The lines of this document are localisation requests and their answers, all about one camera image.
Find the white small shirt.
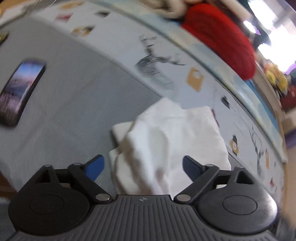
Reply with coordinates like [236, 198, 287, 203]
[109, 98, 231, 196]

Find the dark red plush toy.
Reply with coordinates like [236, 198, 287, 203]
[280, 91, 296, 111]

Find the black smartphone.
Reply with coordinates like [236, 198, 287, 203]
[1, 58, 47, 128]

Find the yellow plush toy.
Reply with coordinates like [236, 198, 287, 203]
[264, 63, 288, 95]

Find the grey printed bed sheet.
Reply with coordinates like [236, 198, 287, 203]
[1, 1, 285, 203]

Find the red knitted cushion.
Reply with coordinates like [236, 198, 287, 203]
[182, 3, 256, 80]

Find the light blue patterned blanket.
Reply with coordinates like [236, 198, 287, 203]
[92, 1, 288, 163]

